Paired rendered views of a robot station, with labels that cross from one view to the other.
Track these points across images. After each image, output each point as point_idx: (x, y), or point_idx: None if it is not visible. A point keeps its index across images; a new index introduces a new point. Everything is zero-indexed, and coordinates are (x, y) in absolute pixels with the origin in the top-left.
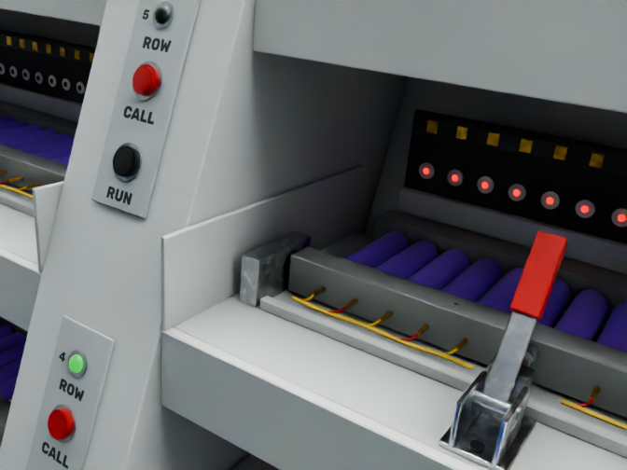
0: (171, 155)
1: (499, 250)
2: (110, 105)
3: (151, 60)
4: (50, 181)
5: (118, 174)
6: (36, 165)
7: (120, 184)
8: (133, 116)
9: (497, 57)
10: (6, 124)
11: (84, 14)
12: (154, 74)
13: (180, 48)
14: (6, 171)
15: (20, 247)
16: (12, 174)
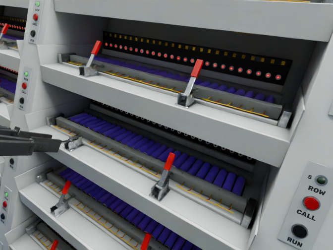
0: (323, 234)
1: None
2: (286, 205)
3: (313, 195)
4: (208, 191)
5: (297, 236)
6: (201, 184)
7: (295, 238)
8: (303, 214)
9: None
10: (161, 148)
11: (258, 157)
12: (318, 203)
13: (331, 196)
14: (184, 181)
15: (224, 235)
16: (188, 183)
